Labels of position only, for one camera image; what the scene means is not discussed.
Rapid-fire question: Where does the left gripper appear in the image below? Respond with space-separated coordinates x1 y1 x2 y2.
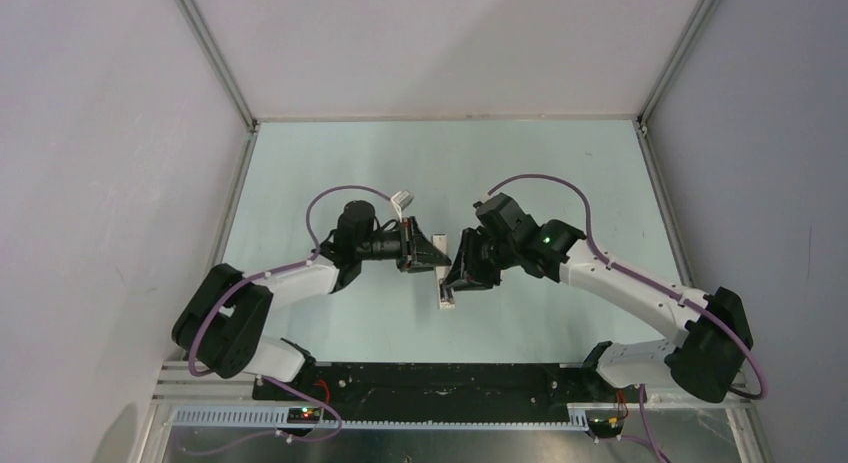
356 217 450 274

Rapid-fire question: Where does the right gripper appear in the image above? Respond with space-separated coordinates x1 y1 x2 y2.
443 227 518 291

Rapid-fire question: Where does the white remote control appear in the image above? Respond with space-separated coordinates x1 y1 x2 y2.
431 234 456 310

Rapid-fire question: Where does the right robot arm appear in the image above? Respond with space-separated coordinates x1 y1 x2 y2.
442 193 753 403

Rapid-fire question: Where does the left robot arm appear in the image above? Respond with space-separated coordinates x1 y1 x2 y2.
171 200 451 400

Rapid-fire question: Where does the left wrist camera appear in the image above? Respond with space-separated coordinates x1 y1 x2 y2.
389 190 414 221

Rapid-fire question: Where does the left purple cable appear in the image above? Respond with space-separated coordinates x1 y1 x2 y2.
188 184 395 379

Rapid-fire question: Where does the purple cable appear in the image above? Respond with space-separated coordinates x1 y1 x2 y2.
486 173 770 402
188 184 395 379

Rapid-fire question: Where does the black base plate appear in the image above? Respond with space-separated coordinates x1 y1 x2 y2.
290 362 620 422

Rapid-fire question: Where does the white cable duct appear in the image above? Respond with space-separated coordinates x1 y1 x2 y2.
171 405 589 431

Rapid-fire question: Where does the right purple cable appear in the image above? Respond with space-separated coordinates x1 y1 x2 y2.
486 173 770 402

